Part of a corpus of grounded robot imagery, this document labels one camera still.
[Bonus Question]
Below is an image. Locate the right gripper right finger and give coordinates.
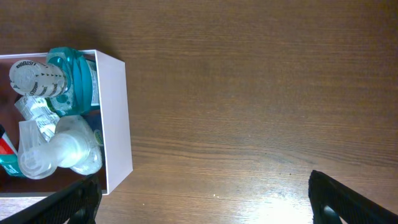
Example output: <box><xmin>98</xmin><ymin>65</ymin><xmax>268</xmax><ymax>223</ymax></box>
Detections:
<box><xmin>308</xmin><ymin>170</ymin><xmax>397</xmax><ymax>224</ymax></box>

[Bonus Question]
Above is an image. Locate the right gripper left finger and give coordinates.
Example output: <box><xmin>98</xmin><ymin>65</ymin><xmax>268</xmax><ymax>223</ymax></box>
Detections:
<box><xmin>1</xmin><ymin>174</ymin><xmax>102</xmax><ymax>224</ymax></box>

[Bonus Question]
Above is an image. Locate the clear spray bottle dark liquid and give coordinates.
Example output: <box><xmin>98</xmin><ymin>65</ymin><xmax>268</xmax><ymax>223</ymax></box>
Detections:
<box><xmin>17</xmin><ymin>115</ymin><xmax>103</xmax><ymax>179</ymax></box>

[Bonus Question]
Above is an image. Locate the Colgate toothpaste tube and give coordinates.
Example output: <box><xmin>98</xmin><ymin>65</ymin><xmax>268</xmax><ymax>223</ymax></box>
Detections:
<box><xmin>0</xmin><ymin>126</ymin><xmax>25</xmax><ymax>178</ymax></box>

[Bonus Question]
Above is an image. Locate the green white soap packet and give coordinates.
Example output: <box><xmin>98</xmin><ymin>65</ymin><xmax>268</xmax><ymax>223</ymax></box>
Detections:
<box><xmin>14</xmin><ymin>96</ymin><xmax>60</xmax><ymax>142</ymax></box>

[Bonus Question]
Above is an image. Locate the blue Listerine mouthwash bottle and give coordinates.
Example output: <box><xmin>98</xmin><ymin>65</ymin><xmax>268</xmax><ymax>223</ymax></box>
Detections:
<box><xmin>9</xmin><ymin>47</ymin><xmax>100</xmax><ymax>117</ymax></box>

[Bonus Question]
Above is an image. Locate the white cardboard box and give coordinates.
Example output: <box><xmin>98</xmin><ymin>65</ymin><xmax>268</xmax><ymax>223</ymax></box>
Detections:
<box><xmin>1</xmin><ymin>50</ymin><xmax>133</xmax><ymax>198</ymax></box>

